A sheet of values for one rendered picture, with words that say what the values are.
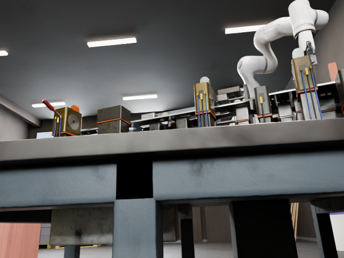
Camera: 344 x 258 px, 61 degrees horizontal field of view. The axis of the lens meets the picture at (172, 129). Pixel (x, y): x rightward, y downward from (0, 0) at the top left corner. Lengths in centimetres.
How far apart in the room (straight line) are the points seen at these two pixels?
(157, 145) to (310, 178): 27
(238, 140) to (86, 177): 29
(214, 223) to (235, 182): 977
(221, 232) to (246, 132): 982
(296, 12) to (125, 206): 112
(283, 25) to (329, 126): 104
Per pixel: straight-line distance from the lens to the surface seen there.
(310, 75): 103
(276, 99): 123
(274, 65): 178
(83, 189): 57
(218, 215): 1030
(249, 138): 51
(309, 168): 56
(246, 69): 172
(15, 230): 474
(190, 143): 50
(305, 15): 140
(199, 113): 106
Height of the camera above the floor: 54
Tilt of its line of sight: 19 degrees up
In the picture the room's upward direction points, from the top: 2 degrees counter-clockwise
